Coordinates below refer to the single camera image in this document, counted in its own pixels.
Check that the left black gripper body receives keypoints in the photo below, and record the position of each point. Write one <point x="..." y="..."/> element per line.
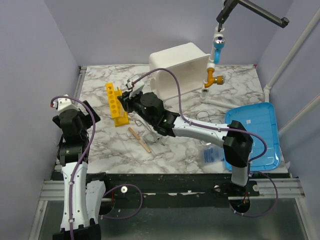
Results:
<point x="85" y="133"/>

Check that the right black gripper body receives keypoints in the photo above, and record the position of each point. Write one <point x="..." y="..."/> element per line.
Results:
<point x="137" y="106"/>

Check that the yellow test tube rack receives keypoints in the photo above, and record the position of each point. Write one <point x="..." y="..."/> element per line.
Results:
<point x="114" y="106"/>

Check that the round watch glass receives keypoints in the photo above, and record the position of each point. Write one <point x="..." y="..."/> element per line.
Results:
<point x="151" y="137"/>

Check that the white plastic tub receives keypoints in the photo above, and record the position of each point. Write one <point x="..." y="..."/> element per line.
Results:
<point x="187" y="62"/>

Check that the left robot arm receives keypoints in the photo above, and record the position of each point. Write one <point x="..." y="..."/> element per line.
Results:
<point x="82" y="200"/>

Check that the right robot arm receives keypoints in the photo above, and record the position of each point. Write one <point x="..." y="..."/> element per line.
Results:
<point x="233" y="138"/>

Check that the wooden stick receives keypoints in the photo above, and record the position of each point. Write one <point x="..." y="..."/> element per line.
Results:
<point x="140" y="140"/>

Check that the glass stirring rod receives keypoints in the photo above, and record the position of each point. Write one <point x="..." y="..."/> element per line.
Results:
<point x="149" y="146"/>

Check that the clear glass flask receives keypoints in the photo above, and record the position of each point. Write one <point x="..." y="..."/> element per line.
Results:
<point x="204" y="143"/>

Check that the bag of blue pipettes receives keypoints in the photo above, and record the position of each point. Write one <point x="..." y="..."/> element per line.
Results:
<point x="210" y="154"/>

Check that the faucet pipe assembly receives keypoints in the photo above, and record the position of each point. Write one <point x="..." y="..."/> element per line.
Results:
<point x="218" y="44"/>

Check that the blue plastic tray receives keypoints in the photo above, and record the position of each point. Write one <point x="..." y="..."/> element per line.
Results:
<point x="260" y="118"/>

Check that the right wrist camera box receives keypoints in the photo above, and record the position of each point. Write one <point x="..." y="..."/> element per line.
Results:
<point x="134" y="88"/>

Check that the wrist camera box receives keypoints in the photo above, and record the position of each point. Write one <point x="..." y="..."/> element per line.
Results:
<point x="134" y="88"/>
<point x="62" y="104"/>

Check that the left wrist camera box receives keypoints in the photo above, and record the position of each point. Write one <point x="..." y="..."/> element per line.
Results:
<point x="62" y="104"/>

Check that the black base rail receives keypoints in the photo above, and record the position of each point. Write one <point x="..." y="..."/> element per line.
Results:
<point x="163" y="191"/>

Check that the white wall pipe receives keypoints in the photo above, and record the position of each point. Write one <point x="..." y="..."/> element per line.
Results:
<point x="267" y="89"/>

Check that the black overhead camera arm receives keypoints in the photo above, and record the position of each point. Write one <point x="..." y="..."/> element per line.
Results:
<point x="229" y="5"/>

